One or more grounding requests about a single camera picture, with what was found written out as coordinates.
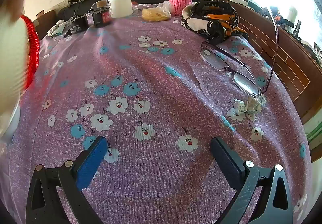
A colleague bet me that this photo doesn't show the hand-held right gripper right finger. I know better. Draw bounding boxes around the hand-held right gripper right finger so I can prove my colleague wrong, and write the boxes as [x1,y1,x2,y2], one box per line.
[210,137,293,224]

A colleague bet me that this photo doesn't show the black box with red label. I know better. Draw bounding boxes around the black box with red label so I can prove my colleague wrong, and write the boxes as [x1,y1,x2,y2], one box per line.
[91,0,112,28]

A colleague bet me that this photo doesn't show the white and green glove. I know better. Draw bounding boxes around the white and green glove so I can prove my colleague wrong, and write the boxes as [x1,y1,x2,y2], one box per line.
[47,20,72,38]

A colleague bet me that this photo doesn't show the white bowl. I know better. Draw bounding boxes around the white bowl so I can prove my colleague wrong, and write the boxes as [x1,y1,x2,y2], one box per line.
[0,103,21,144]

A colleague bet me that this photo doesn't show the purple-framed eyeglasses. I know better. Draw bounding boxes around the purple-framed eyeglasses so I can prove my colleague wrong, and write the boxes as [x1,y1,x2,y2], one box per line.
[200,7,280,95]

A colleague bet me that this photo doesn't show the wooden brick-pattern headboard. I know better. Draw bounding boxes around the wooden brick-pattern headboard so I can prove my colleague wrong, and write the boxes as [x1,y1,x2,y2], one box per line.
[216,0,322,125]

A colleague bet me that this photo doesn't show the small black device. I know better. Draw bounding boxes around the small black device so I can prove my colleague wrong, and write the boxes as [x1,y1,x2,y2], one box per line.
[70,15,89,35]

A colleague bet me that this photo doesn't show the white plastic jar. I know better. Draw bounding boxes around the white plastic jar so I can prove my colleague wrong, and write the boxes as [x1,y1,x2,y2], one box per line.
[108,0,133,18]

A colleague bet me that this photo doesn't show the large cream bowl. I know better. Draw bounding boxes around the large cream bowl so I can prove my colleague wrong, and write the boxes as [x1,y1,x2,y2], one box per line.
[0,16,29,116]

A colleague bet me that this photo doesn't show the red plate with gold trim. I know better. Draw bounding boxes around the red plate with gold trim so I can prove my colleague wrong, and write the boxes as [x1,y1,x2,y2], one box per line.
[20,15,41,90]

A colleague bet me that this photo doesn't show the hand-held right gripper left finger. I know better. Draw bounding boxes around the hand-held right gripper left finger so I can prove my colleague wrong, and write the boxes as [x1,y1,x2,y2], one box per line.
[26,136,109,224]

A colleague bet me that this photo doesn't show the black and orange scarf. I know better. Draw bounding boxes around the black and orange scarf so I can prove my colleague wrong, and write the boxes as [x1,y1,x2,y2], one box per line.
[181,0,249,45]

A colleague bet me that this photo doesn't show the purple floral tablecloth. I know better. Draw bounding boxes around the purple floral tablecloth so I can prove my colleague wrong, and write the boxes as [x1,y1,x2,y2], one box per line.
[0,2,312,224]

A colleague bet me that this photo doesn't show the plastic bag with yellow food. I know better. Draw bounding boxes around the plastic bag with yellow food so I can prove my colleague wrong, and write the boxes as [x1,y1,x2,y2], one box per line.
[141,1,173,22]

